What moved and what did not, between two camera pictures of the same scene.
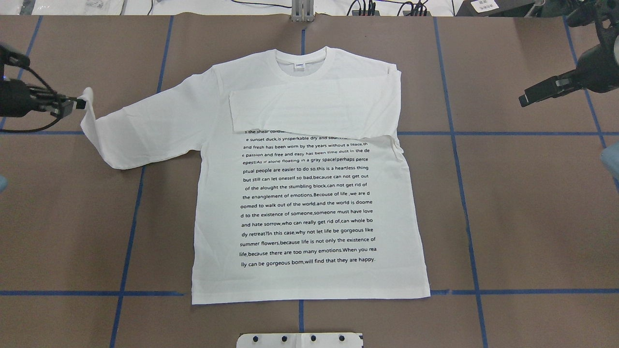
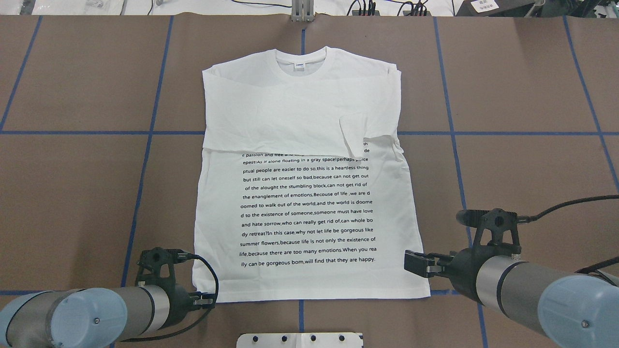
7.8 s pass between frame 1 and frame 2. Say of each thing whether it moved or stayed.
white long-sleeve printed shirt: moved
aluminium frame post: stayed
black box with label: stayed
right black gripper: moved
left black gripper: moved
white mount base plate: stayed
